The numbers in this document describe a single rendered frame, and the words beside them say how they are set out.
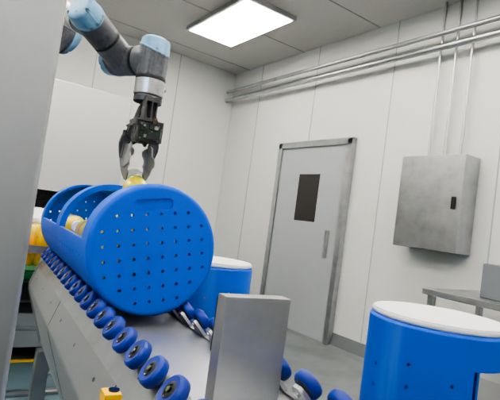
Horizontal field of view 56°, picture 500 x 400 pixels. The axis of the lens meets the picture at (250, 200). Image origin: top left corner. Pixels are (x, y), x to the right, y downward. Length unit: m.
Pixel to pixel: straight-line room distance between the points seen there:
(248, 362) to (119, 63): 0.87
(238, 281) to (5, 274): 1.20
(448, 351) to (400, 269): 3.64
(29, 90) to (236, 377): 0.43
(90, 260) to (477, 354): 0.76
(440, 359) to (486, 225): 3.26
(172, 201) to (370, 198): 3.97
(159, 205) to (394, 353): 0.57
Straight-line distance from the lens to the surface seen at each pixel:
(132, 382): 0.74
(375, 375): 1.05
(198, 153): 6.94
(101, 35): 1.24
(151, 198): 1.02
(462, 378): 1.00
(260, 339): 0.64
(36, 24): 0.37
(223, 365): 0.63
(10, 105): 0.36
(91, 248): 0.99
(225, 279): 1.49
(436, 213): 4.18
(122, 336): 0.81
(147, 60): 1.23
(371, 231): 4.84
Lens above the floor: 1.18
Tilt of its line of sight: 3 degrees up
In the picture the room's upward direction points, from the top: 8 degrees clockwise
